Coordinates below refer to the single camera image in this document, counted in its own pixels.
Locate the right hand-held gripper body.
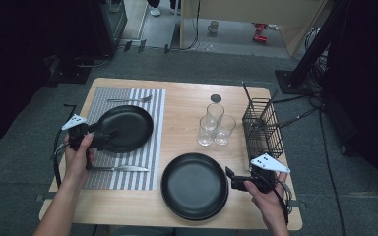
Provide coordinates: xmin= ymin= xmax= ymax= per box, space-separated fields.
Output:
xmin=247 ymin=152 xmax=291 ymax=195

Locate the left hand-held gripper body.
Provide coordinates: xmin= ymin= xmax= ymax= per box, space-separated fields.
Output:
xmin=61 ymin=113 xmax=100 ymax=152

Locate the metal table knife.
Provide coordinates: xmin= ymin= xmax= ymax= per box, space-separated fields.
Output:
xmin=87 ymin=165 xmax=151 ymax=173

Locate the metal fork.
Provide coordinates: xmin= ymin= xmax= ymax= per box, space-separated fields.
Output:
xmin=106 ymin=94 xmax=154 ymax=104

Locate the black wire cutlery basket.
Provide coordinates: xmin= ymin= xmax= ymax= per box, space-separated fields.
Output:
xmin=241 ymin=97 xmax=284 ymax=166

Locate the person's right hand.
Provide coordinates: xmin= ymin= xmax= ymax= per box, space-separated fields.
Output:
xmin=243 ymin=172 xmax=290 ymax=226

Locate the person's left hand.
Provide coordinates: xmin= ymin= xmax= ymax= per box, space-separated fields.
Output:
xmin=63 ymin=133 xmax=96 ymax=187

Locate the striped grey white placemat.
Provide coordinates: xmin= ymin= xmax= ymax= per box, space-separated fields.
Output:
xmin=69 ymin=86 xmax=167 ymax=191

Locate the clear drinking glass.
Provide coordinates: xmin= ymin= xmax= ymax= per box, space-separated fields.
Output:
xmin=197 ymin=116 xmax=219 ymax=147
xmin=205 ymin=102 xmax=225 ymax=132
xmin=214 ymin=114 xmax=237 ymax=146

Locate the black floor stand base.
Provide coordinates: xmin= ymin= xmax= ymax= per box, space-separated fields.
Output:
xmin=43 ymin=54 xmax=93 ymax=87

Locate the long metal cutlery piece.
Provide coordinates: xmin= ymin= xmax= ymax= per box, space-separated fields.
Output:
xmin=259 ymin=107 xmax=319 ymax=131

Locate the dark slim cutlery piece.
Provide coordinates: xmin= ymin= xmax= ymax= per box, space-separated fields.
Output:
xmin=241 ymin=81 xmax=253 ymax=103

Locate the dark curtain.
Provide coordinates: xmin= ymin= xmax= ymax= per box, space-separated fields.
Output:
xmin=321 ymin=0 xmax=378 ymax=207
xmin=0 ymin=0 xmax=102 ymax=151

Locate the black cabinet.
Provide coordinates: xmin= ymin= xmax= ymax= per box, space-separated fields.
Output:
xmin=88 ymin=0 xmax=128 ymax=60

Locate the black stand pole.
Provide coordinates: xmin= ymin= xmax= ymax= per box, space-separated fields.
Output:
xmin=289 ymin=0 xmax=353 ymax=88

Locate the grey mug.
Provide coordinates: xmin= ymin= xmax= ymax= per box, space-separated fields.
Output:
xmin=207 ymin=20 xmax=221 ymax=34

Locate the grey cable plug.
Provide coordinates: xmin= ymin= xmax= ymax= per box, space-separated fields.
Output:
xmin=281 ymin=181 xmax=293 ymax=198
xmin=53 ymin=143 xmax=70 ymax=156

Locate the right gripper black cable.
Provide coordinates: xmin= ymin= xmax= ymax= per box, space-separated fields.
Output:
xmin=259 ymin=173 xmax=294 ymax=227

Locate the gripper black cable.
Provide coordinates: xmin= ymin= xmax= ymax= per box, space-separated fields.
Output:
xmin=259 ymin=173 xmax=294 ymax=227
xmin=52 ymin=129 xmax=72 ymax=189

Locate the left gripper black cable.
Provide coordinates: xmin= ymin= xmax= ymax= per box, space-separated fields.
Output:
xmin=52 ymin=129 xmax=72 ymax=189

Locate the long black floor cable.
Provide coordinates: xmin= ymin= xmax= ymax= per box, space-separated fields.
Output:
xmin=316 ymin=97 xmax=347 ymax=236

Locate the black stand base plate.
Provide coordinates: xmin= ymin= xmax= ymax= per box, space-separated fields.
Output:
xmin=274 ymin=69 xmax=313 ymax=96

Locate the tangle of black cables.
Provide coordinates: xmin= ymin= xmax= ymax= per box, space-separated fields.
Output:
xmin=303 ymin=26 xmax=331 ymax=111

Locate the black hanging cable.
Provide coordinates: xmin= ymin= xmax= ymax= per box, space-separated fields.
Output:
xmin=168 ymin=0 xmax=202 ymax=52

